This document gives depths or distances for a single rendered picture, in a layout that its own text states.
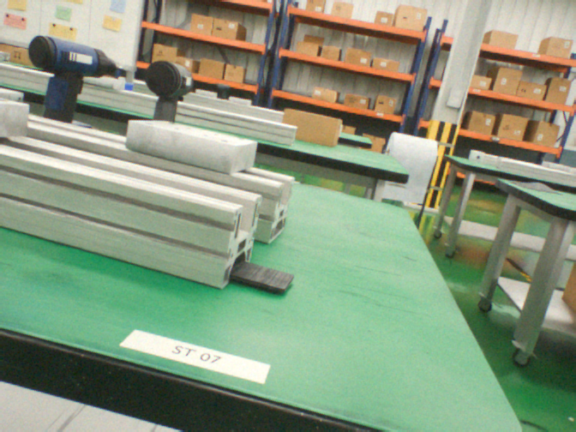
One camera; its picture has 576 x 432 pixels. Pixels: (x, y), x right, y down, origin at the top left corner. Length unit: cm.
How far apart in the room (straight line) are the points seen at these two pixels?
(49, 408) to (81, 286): 81
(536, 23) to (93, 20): 946
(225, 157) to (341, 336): 31
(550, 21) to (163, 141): 1136
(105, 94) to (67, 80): 142
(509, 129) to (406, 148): 654
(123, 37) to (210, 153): 320
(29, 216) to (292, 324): 31
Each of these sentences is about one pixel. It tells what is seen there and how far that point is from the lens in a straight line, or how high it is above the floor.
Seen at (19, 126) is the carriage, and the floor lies 88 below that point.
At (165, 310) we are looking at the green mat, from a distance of 44.
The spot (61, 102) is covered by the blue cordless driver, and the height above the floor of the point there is 89.
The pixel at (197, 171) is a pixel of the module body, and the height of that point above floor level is 86.
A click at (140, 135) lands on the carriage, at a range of 72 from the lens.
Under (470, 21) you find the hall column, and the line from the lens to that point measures 651.
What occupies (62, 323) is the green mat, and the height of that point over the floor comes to 78.
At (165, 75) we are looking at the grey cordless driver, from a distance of 87.
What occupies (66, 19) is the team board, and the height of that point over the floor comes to 121.
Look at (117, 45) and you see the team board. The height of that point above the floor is 110.
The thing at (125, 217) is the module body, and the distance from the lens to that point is 52.
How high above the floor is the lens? 98
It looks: 13 degrees down
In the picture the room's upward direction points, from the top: 12 degrees clockwise
